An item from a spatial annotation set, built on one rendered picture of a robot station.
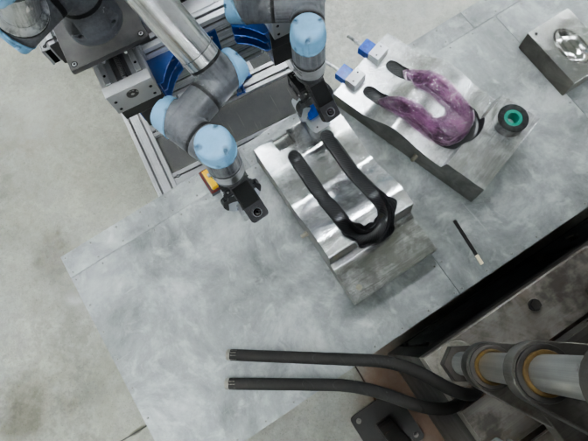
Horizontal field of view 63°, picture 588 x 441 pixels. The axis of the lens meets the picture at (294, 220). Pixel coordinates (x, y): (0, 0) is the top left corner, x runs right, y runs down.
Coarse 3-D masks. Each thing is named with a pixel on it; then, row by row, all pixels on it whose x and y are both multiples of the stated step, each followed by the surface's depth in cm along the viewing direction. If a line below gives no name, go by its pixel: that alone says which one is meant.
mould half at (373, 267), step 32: (288, 160) 132; (320, 160) 132; (288, 192) 130; (352, 192) 127; (320, 224) 124; (416, 224) 128; (352, 256) 127; (384, 256) 127; (416, 256) 126; (352, 288) 125
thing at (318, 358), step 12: (240, 360) 125; (252, 360) 124; (264, 360) 123; (276, 360) 122; (288, 360) 121; (300, 360) 120; (312, 360) 119; (324, 360) 118; (336, 360) 117; (348, 360) 116; (360, 360) 116
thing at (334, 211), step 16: (336, 144) 133; (304, 160) 132; (336, 160) 132; (352, 160) 132; (304, 176) 131; (352, 176) 131; (320, 192) 130; (368, 192) 126; (384, 192) 123; (336, 208) 126; (384, 208) 126; (336, 224) 122; (352, 224) 123; (368, 224) 119; (384, 224) 127; (368, 240) 127
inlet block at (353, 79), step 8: (328, 64) 142; (344, 64) 141; (336, 72) 140; (344, 72) 140; (352, 72) 139; (360, 72) 138; (344, 80) 140; (352, 80) 138; (360, 80) 139; (352, 88) 140
